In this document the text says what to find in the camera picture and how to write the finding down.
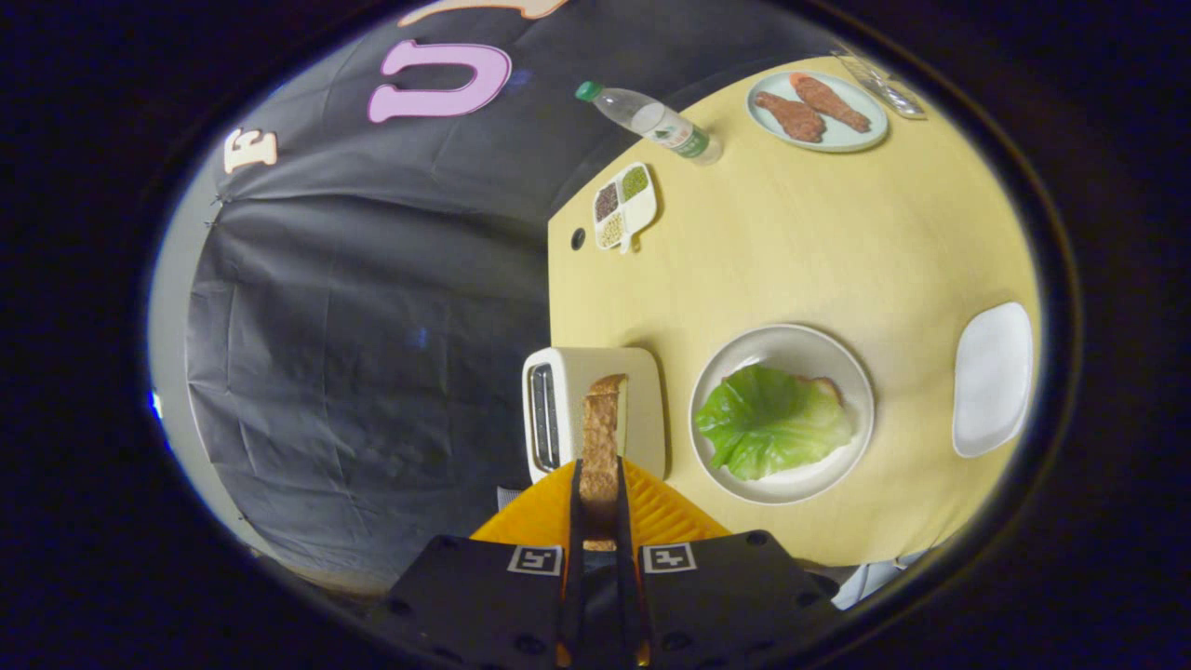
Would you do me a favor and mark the white square plate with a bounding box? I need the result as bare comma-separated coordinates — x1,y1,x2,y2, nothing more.
952,301,1035,459

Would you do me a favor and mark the metal utensil holder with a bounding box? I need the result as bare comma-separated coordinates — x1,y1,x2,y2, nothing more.
833,47,929,120

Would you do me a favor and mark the brown fried meat piece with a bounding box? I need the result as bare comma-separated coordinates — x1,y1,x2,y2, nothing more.
791,73,873,134
754,90,827,144

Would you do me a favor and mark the clear plastic water bottle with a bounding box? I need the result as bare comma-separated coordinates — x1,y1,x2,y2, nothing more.
574,80,724,167

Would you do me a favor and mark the green lettuce leaf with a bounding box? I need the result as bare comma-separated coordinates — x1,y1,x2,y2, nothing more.
694,363,854,482

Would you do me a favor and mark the toasted bread slice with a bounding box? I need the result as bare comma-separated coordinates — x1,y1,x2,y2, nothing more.
579,374,629,552

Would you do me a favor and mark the white divided dish of beans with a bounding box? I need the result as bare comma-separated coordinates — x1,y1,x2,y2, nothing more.
593,162,659,254

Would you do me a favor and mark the light green round plate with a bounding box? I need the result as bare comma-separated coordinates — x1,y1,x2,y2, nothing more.
746,70,890,154

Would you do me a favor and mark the round beige plate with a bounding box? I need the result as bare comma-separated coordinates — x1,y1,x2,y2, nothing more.
689,323,876,505

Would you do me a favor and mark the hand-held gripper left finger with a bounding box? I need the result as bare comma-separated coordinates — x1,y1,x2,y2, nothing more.
368,459,585,670

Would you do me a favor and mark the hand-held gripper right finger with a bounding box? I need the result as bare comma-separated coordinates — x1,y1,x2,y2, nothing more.
614,456,843,670

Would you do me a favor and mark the white toaster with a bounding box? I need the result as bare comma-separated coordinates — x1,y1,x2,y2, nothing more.
522,346,667,485

